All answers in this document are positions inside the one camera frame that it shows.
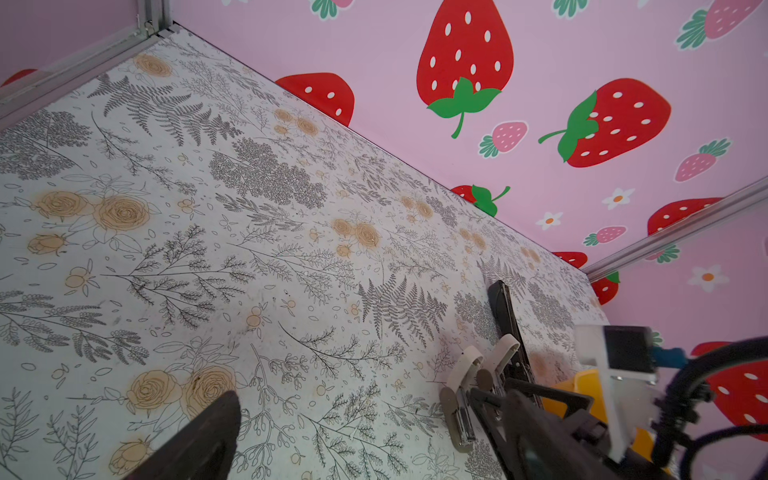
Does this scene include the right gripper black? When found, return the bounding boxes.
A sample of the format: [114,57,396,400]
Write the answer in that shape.
[467,323,715,480]

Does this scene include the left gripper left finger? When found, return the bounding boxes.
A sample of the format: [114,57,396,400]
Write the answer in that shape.
[125,390,241,480]

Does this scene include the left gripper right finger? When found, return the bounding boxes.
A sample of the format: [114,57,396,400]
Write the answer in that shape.
[500,391,617,480]

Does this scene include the long black stapler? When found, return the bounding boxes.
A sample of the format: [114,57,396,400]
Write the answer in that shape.
[486,280,535,391]

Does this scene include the yellow plastic tray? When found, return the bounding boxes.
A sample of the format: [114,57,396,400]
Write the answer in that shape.
[542,368,658,463]

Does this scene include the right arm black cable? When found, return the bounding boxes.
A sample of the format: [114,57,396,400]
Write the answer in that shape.
[650,335,768,480]

